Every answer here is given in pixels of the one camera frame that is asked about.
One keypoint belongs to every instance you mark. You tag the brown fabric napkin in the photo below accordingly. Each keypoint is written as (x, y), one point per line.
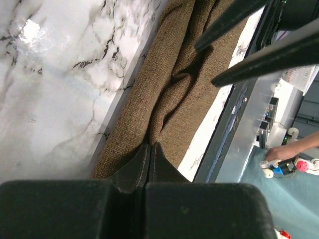
(173, 91)

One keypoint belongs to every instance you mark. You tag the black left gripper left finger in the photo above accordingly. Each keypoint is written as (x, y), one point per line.
(135, 173)

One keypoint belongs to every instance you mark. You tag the white perforated background box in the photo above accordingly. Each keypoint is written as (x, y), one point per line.
(301, 77)

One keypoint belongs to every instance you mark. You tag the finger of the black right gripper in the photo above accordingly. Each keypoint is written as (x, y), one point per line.
(299, 48)
(234, 14)

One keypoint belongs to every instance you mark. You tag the background person hand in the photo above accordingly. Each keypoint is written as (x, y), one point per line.
(280, 153)

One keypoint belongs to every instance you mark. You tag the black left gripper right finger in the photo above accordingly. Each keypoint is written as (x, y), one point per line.
(161, 170)

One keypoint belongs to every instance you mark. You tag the background person forearm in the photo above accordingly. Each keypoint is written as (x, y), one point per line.
(308, 145)

